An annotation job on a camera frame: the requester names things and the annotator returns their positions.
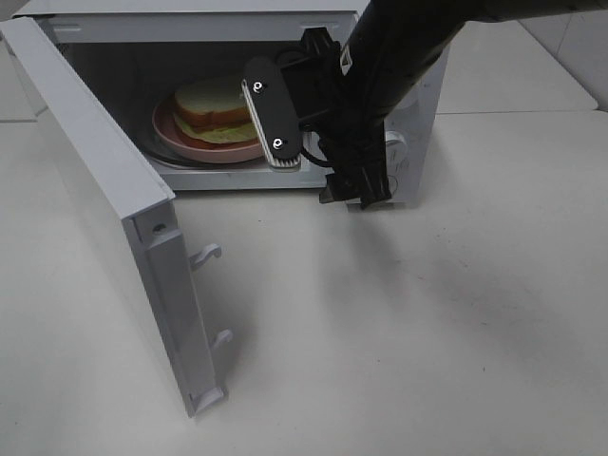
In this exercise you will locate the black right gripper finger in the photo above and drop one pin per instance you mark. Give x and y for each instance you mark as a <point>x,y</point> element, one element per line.
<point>337,188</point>
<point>376,189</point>

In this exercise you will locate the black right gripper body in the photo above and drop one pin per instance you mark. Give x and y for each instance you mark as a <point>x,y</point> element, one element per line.
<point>353,147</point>

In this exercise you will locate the white microwave knob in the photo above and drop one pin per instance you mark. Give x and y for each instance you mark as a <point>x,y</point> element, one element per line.
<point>397,150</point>

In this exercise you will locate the white bread sandwich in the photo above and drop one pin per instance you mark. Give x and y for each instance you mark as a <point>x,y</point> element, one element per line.
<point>213,111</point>

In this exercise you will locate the pink round plate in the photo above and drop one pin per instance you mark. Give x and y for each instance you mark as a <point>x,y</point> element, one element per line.
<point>165,127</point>

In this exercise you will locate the white microwave door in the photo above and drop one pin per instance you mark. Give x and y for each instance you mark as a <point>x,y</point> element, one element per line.
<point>127,210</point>

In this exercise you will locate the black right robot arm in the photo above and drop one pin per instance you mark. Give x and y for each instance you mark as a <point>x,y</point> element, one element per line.
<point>395,43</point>

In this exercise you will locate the glass microwave turntable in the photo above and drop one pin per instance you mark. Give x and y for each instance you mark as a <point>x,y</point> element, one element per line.
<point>178,154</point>

